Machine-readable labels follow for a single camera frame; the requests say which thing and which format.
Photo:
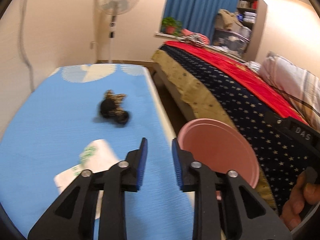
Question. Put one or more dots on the clear plastic storage bin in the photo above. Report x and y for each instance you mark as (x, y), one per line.
(230, 42)

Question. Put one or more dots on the white green-print plastic bag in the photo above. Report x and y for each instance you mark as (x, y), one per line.
(100, 155)

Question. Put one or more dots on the black and white striped cloth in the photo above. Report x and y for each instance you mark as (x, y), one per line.
(193, 40)

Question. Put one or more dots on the dark patterned cloth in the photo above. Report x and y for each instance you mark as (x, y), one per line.
(112, 107)

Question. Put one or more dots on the blue table mat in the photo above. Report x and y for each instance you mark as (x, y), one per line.
(50, 120)

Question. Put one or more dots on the red and star-print blanket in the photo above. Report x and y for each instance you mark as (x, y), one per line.
(237, 100)

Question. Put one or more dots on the pink cloth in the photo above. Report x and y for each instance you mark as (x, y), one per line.
(200, 36)

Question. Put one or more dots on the blue curtain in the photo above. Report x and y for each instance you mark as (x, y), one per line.
(197, 7)

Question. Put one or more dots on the wooden bookshelf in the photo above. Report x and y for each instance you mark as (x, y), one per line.
(260, 22)

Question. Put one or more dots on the beige coat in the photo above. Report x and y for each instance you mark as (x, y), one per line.
(228, 18)

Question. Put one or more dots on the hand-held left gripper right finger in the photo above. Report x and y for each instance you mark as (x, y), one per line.
(177, 165)

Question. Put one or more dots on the striped pillow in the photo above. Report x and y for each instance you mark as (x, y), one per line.
(292, 80)

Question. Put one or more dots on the potted green plant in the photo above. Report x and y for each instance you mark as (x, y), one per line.
(170, 25)

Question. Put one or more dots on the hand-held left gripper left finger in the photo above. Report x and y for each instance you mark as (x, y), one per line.
(142, 162)

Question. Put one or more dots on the pink waste bin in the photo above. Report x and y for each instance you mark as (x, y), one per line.
(220, 142)

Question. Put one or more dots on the person's right hand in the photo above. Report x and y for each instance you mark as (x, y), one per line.
(295, 205)

